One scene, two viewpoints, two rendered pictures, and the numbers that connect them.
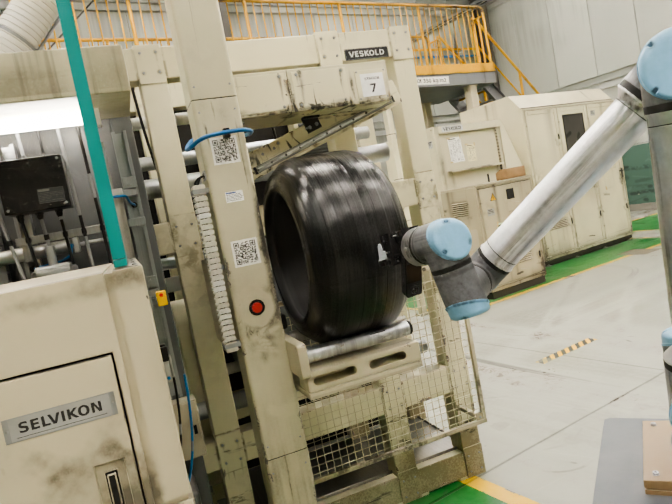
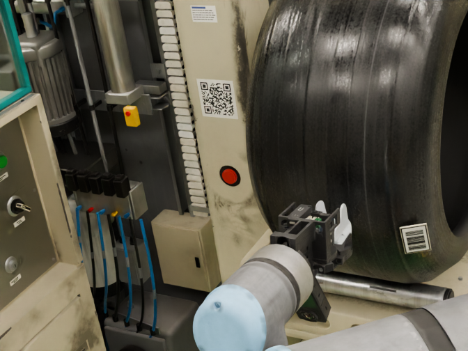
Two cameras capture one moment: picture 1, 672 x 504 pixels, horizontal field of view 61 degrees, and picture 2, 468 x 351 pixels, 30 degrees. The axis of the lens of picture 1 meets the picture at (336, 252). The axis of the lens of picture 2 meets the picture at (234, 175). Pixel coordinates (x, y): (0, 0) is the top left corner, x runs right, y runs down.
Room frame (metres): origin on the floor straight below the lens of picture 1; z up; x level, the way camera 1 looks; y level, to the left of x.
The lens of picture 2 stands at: (0.69, -0.92, 1.82)
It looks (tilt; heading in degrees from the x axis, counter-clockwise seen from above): 27 degrees down; 52
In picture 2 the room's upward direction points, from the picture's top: 9 degrees counter-clockwise
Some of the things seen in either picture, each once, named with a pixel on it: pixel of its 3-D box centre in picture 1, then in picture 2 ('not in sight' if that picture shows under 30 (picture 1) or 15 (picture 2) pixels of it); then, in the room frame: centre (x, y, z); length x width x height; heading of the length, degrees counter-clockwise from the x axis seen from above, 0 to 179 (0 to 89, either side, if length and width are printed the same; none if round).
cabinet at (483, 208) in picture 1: (495, 236); not in sight; (6.46, -1.82, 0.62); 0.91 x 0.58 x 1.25; 121
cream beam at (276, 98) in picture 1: (300, 97); not in sight; (2.08, 0.02, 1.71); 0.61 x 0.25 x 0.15; 110
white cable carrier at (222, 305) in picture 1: (216, 268); (189, 102); (1.60, 0.34, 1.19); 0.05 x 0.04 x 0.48; 20
